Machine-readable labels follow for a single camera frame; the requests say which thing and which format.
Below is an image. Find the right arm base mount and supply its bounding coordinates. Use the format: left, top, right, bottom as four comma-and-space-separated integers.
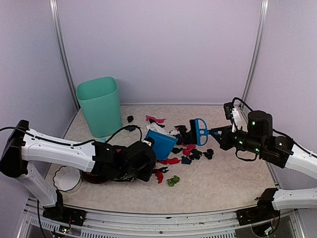
236, 188, 280, 226

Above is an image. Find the teal plastic waste bin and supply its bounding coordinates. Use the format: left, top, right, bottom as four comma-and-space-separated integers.
76, 77, 122, 138

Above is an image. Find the front aluminium rail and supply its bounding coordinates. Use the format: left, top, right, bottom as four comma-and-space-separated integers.
14, 205, 305, 238

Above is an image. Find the black paper scrap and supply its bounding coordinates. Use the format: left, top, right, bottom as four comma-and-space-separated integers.
127, 115, 134, 123
203, 148, 214, 160

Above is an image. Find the black paper scrap right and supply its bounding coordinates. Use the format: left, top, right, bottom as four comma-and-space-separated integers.
203, 148, 214, 160

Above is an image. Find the white scalloped dish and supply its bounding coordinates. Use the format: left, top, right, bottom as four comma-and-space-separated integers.
53, 166, 82, 193

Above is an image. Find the metal corner post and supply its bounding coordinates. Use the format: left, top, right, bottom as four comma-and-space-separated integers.
242, 0, 269, 102
49, 0, 80, 111

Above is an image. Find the left metal corner post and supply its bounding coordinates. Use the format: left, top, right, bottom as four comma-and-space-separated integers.
49, 0, 80, 111

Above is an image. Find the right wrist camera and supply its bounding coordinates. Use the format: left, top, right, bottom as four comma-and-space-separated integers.
223, 102, 243, 132

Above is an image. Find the black scrap pile centre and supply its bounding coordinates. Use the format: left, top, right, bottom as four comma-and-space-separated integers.
160, 124, 202, 165

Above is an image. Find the right metal corner post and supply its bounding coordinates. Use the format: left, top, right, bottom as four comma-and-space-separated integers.
242, 0, 269, 102

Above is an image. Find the dark blue paper scrap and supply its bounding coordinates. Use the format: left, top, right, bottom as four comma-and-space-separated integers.
125, 126, 136, 132

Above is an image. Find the black paper scrap far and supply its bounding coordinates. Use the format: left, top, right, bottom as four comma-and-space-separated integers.
127, 115, 134, 123

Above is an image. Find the blue hand brush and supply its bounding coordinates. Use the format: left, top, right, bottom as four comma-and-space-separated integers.
189, 118, 210, 146

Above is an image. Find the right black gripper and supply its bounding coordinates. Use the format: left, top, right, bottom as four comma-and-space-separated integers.
211, 124, 265, 155

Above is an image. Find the red paper scrap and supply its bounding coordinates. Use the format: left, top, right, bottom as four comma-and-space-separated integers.
155, 171, 164, 184

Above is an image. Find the green paper scrap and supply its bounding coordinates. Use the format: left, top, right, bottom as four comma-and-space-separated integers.
167, 176, 180, 187

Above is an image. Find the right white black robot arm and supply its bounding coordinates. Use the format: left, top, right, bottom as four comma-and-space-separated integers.
209, 111, 317, 220

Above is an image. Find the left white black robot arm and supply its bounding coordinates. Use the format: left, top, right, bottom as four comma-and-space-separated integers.
0, 120, 156, 221

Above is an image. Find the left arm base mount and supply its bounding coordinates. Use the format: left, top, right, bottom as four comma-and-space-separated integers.
43, 190, 87, 227

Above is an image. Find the white paper scrap long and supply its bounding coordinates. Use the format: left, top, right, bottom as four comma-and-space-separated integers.
146, 123, 169, 135

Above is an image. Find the blue plastic dustpan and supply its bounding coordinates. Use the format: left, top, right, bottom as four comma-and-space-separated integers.
145, 130, 177, 161

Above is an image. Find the pink paper scrap far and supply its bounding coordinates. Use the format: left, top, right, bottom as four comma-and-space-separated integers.
146, 115, 166, 124

